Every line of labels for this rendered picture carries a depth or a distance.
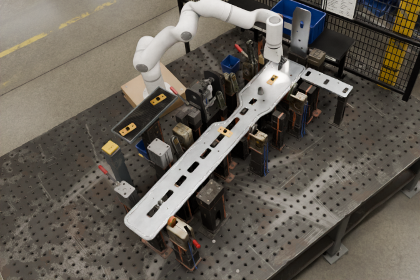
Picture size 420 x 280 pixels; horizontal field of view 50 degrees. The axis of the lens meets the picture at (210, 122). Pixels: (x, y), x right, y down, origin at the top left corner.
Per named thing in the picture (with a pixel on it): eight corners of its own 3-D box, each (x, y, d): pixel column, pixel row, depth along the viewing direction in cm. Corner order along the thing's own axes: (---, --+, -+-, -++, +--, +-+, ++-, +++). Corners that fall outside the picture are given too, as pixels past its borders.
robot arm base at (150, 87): (138, 91, 297) (130, 72, 282) (162, 77, 302) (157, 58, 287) (152, 110, 287) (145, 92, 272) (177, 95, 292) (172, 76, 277)
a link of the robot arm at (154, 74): (140, 82, 277) (130, 55, 258) (145, 59, 287) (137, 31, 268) (159, 82, 275) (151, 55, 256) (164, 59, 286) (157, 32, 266)
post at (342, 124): (343, 130, 276) (350, 99, 254) (327, 122, 281) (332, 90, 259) (348, 124, 279) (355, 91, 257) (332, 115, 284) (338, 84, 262)
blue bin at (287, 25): (310, 44, 278) (312, 28, 268) (269, 27, 292) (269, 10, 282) (324, 30, 286) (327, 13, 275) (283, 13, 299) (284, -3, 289)
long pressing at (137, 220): (154, 246, 208) (153, 245, 207) (119, 220, 218) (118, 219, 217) (308, 68, 272) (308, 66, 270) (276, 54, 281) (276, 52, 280)
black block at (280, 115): (282, 154, 269) (284, 123, 247) (266, 145, 274) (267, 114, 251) (289, 145, 273) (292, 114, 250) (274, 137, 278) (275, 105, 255)
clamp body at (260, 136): (262, 180, 259) (263, 145, 232) (245, 170, 264) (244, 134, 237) (271, 169, 263) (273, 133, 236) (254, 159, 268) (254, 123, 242)
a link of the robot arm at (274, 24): (265, 33, 246) (265, 44, 241) (266, 13, 236) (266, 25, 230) (282, 33, 245) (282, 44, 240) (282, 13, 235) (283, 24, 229)
